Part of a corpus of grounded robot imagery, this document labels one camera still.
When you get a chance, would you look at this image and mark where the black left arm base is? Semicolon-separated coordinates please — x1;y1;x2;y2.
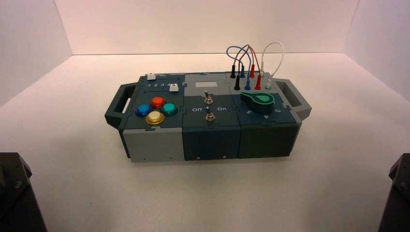
0;152;48;232

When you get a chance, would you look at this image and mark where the teal round push button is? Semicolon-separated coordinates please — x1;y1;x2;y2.
161;102;178;116

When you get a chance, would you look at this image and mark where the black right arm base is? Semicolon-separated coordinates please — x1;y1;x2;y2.
378;153;410;232

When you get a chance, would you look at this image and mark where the red jumper cable with plugs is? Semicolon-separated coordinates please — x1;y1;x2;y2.
247;44;262;90

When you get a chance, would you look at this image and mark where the white jumper cable with plugs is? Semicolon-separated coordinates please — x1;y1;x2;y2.
260;42;285;89

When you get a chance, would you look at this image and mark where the yellow round push button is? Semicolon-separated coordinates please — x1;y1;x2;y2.
145;111;165;125

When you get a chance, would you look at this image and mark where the blue round push button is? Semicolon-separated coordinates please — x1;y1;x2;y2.
135;103;152;117

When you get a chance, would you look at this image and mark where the green rotary selector knob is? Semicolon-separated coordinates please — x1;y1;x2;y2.
240;91;275;114

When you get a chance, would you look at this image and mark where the red round push button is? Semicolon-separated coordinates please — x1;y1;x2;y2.
150;96;166;110

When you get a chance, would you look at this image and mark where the dark teal grey control box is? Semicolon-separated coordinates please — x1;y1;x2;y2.
104;72;312;163

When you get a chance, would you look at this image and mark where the blue jumper cable with plugs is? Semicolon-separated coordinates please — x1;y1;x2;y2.
226;45;252;91

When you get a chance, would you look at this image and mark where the black jumper cable with plugs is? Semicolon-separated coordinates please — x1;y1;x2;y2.
230;44;250;91

